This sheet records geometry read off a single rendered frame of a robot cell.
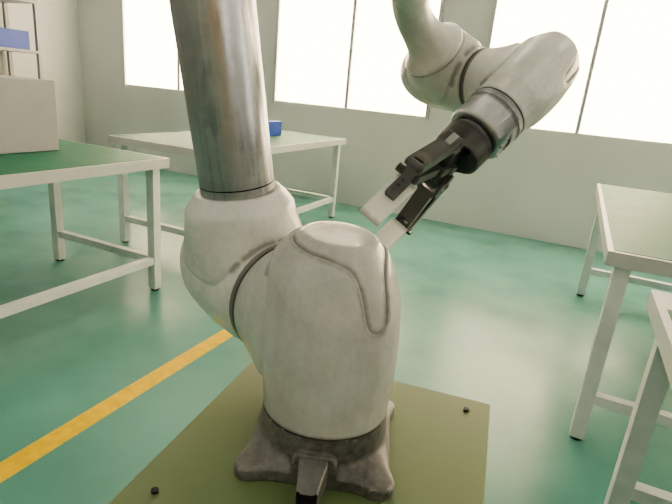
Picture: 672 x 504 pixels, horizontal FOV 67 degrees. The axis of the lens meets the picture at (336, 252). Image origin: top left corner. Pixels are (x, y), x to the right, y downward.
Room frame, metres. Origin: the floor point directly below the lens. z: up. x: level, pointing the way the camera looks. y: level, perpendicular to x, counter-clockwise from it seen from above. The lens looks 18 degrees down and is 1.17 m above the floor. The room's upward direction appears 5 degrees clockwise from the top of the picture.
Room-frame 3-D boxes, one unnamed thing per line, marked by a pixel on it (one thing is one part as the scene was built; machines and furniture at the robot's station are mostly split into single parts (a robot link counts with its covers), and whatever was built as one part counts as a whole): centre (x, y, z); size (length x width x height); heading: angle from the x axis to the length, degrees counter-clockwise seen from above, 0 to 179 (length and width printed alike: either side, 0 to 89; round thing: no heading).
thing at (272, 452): (0.53, 0.00, 0.78); 0.22 x 0.18 x 0.06; 175
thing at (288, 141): (4.13, 0.80, 0.37); 1.90 x 0.90 x 0.75; 156
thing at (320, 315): (0.56, 0.00, 0.92); 0.18 x 0.16 x 0.22; 40
